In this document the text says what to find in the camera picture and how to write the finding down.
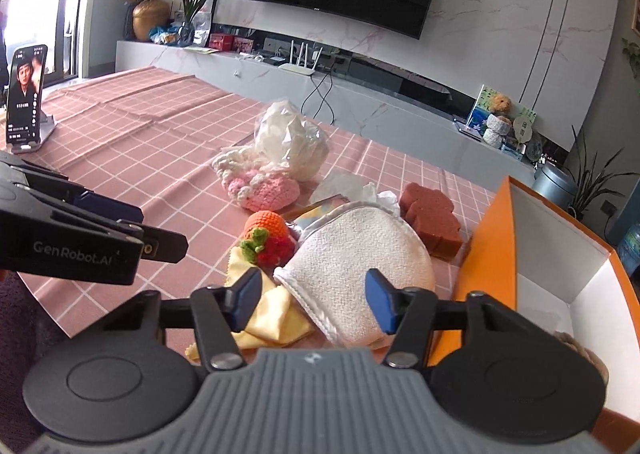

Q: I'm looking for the green plant in glass vase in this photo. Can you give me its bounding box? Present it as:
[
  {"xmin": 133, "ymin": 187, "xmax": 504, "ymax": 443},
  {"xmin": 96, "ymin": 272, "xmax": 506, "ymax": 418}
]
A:
[{"xmin": 167, "ymin": 0, "xmax": 231, "ymax": 48}]

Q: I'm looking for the smartphone on stand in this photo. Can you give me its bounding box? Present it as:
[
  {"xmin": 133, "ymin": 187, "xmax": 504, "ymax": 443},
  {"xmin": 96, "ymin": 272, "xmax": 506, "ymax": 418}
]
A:
[{"xmin": 6, "ymin": 44, "xmax": 56, "ymax": 155}]

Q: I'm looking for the white plastic bag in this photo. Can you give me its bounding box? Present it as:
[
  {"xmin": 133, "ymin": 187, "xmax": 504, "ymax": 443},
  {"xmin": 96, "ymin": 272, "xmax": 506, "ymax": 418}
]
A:
[{"xmin": 254, "ymin": 99, "xmax": 330, "ymax": 182}]

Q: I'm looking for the pink checkered tablecloth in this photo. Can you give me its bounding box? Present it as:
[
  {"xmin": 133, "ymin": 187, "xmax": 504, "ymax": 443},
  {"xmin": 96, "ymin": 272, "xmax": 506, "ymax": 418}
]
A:
[{"xmin": 0, "ymin": 64, "xmax": 497, "ymax": 365}]

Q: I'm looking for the orange crochet fruit toy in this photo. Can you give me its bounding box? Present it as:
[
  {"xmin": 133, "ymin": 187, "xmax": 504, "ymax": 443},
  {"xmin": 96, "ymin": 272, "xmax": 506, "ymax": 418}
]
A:
[{"xmin": 240, "ymin": 210, "xmax": 296, "ymax": 270}]

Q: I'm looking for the white marble tv console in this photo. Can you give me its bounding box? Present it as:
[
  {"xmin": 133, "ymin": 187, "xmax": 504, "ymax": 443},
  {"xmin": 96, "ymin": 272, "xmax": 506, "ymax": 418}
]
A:
[{"xmin": 115, "ymin": 41, "xmax": 534, "ymax": 191}]

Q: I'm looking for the white wifi router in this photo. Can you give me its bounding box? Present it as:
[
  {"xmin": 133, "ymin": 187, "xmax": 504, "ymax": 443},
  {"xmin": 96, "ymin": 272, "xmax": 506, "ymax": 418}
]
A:
[{"xmin": 279, "ymin": 40, "xmax": 324, "ymax": 76}]

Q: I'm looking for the brown towel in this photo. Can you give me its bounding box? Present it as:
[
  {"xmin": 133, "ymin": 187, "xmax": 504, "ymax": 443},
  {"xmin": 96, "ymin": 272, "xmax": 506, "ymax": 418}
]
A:
[{"xmin": 553, "ymin": 331, "xmax": 610, "ymax": 385}]

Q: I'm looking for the red box on console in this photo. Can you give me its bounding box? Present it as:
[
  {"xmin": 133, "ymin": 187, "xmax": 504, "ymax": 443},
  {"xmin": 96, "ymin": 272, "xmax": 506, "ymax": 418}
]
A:
[{"xmin": 207, "ymin": 33, "xmax": 254, "ymax": 53}]

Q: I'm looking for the orange cardboard box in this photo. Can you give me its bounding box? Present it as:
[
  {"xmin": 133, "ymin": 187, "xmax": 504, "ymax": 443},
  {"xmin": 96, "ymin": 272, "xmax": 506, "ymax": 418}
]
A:
[{"xmin": 431, "ymin": 179, "xmax": 639, "ymax": 453}]

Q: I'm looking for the pink white crochet pouch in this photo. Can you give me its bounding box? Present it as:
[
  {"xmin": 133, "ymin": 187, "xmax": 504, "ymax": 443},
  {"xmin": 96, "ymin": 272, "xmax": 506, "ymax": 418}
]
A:
[{"xmin": 212, "ymin": 145, "xmax": 300, "ymax": 212}]

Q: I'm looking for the golden vase with dried flowers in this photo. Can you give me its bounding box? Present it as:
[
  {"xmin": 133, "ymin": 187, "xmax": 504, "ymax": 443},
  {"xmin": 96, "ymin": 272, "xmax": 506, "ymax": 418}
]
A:
[{"xmin": 125, "ymin": 0, "xmax": 170, "ymax": 42}]

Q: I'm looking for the grey metal trash can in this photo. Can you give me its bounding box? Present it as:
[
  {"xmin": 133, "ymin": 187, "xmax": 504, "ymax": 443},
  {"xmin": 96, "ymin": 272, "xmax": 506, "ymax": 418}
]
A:
[{"xmin": 532, "ymin": 162, "xmax": 577, "ymax": 210}]

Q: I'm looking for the yellow cloth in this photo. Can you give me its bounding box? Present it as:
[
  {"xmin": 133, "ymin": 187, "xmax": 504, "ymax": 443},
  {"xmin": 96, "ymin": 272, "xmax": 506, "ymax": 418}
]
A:
[{"xmin": 184, "ymin": 246, "xmax": 317, "ymax": 363}]

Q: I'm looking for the white round washcloth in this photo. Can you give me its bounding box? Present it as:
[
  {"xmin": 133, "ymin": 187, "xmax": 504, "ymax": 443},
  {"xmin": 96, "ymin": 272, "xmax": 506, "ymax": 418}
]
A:
[{"xmin": 273, "ymin": 201, "xmax": 436, "ymax": 350}]

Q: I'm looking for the teddy bear on yarn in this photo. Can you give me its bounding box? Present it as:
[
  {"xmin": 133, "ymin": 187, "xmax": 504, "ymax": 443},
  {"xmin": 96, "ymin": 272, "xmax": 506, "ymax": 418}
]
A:
[{"xmin": 483, "ymin": 94, "xmax": 512, "ymax": 148}]

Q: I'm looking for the green floor plant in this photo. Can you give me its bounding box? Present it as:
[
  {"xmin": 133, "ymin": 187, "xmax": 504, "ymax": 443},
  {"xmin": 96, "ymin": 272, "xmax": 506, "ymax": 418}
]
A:
[{"xmin": 565, "ymin": 128, "xmax": 639, "ymax": 221}]

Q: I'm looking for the red bear shaped sponge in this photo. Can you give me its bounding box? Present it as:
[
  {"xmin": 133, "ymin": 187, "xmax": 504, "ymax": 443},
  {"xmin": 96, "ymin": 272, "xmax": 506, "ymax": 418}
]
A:
[{"xmin": 399, "ymin": 183, "xmax": 464, "ymax": 261}]

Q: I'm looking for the black router cable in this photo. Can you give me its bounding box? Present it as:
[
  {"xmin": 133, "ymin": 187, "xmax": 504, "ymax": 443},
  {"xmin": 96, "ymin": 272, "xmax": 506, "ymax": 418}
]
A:
[{"xmin": 299, "ymin": 68, "xmax": 342, "ymax": 127}]

